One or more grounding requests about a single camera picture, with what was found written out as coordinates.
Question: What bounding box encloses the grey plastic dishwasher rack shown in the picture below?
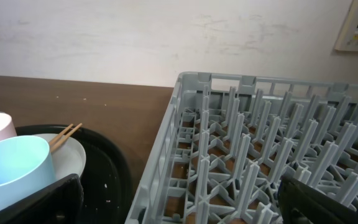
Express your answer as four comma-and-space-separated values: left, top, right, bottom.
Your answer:
126, 72, 358, 223

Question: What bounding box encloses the round black serving tray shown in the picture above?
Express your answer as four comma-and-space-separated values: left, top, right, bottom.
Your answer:
14, 124, 134, 224

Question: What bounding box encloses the white round plate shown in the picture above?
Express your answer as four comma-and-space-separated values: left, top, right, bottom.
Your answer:
28, 133, 86, 186

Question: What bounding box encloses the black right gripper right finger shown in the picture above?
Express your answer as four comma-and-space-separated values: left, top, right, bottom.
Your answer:
278, 176, 358, 224

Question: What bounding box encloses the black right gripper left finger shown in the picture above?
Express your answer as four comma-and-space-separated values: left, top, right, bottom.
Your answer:
0, 174, 84, 224

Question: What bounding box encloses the light blue plastic cup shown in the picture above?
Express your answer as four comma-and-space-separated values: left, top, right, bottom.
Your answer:
0, 135, 57, 212

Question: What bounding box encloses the wooden chopstick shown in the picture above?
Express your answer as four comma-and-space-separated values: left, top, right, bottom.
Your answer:
48, 124, 73, 146
0, 123, 83, 215

